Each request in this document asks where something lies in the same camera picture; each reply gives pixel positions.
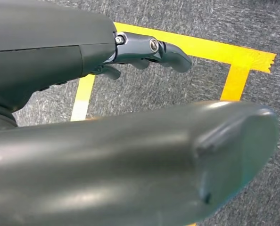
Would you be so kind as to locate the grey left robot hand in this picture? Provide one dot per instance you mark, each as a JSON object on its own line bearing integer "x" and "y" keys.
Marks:
{"x": 48, "y": 46}

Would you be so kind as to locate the grey left robot leg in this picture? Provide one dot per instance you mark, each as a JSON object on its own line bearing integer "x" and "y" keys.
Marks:
{"x": 130, "y": 171}

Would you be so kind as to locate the yellow floor tape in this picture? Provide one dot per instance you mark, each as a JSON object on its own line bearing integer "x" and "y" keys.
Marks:
{"x": 201, "y": 46}

